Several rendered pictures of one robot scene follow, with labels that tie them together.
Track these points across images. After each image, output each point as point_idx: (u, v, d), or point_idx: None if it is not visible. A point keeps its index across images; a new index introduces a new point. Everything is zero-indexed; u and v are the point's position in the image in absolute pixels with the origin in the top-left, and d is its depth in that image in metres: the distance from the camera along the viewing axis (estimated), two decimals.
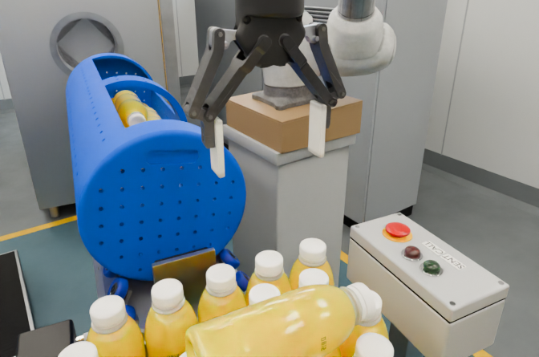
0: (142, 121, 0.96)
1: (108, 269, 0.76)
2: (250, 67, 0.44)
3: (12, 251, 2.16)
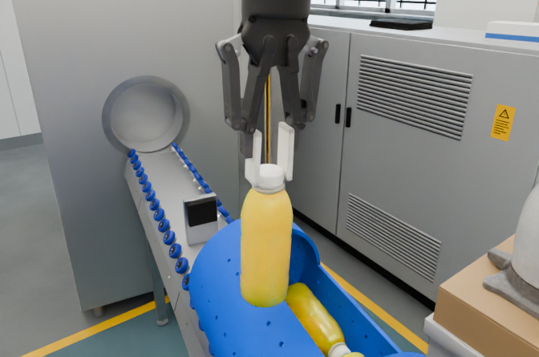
0: None
1: None
2: (267, 71, 0.45)
3: None
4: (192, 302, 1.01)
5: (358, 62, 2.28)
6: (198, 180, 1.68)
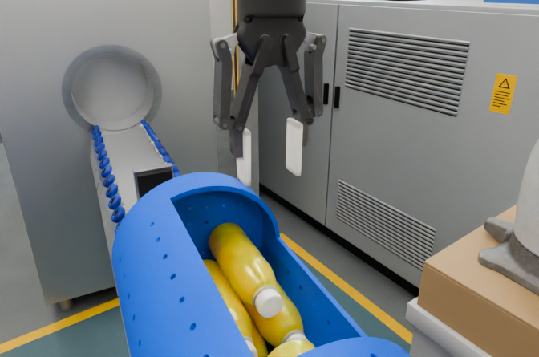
0: None
1: None
2: (261, 70, 0.45)
3: None
4: None
5: (347, 36, 2.12)
6: None
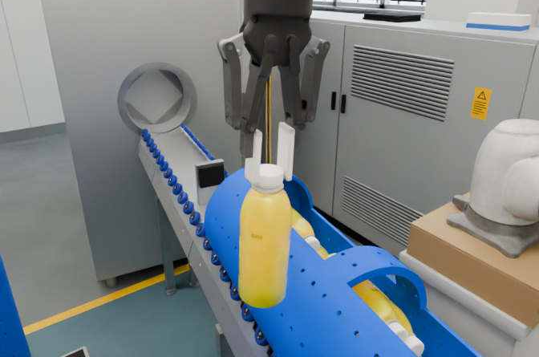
0: (403, 337, 0.64)
1: None
2: (268, 70, 0.45)
3: (80, 350, 1.84)
4: (204, 244, 1.19)
5: (352, 51, 2.47)
6: (205, 156, 1.87)
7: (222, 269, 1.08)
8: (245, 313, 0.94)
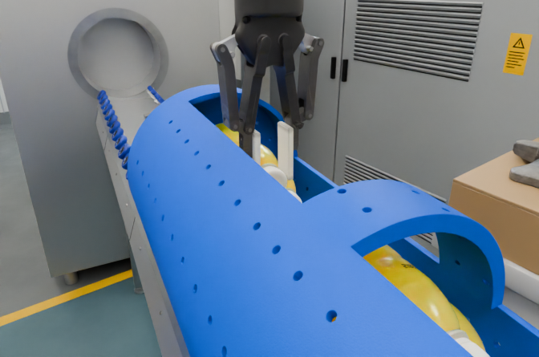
0: None
1: None
2: (262, 71, 0.45)
3: None
4: None
5: (355, 6, 2.09)
6: None
7: None
8: None
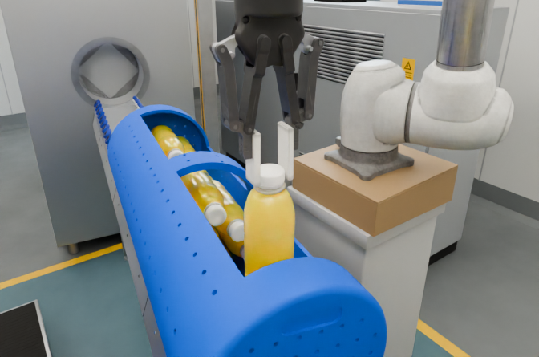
0: (222, 215, 0.79)
1: None
2: (262, 71, 0.45)
3: (31, 302, 1.97)
4: None
5: None
6: None
7: None
8: None
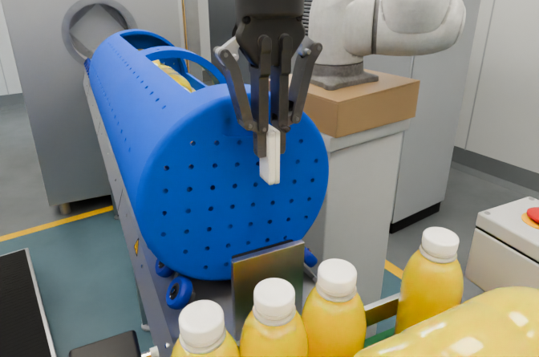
0: None
1: (163, 266, 0.63)
2: None
3: (22, 249, 2.03)
4: None
5: None
6: None
7: None
8: None
